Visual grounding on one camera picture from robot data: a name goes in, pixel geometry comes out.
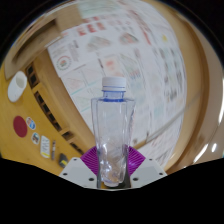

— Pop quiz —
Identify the round blue red sticker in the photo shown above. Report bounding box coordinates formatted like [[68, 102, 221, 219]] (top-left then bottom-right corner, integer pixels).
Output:
[[25, 116, 37, 131]]

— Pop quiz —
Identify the dark pen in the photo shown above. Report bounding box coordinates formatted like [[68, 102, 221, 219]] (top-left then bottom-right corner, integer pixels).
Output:
[[50, 139, 57, 161]]

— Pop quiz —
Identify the large printed wall poster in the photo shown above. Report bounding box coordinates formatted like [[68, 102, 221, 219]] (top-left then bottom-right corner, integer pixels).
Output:
[[46, 3, 189, 168]]

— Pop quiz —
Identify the clear plastic water bottle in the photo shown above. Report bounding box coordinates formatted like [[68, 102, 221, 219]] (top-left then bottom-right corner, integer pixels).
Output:
[[90, 76, 136, 188]]

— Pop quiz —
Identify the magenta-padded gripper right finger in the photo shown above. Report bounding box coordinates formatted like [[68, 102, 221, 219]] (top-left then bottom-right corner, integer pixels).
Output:
[[123, 145, 168, 189]]

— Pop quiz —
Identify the white cup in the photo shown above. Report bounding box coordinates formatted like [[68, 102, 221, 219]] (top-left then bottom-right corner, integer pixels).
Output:
[[7, 70, 28, 103]]

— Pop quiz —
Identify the small black object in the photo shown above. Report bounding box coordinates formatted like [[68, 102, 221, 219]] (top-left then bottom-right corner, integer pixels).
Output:
[[58, 152, 69, 169]]

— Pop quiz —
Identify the round pale sticker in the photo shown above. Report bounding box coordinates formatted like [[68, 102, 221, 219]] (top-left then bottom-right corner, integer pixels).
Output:
[[31, 132, 41, 146]]

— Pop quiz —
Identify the flat round red coaster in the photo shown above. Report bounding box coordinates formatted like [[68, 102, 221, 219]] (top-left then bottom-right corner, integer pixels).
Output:
[[12, 115, 29, 138]]

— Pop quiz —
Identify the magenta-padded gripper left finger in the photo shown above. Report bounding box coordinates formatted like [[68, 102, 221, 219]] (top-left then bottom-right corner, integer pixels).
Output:
[[59, 145, 101, 189]]

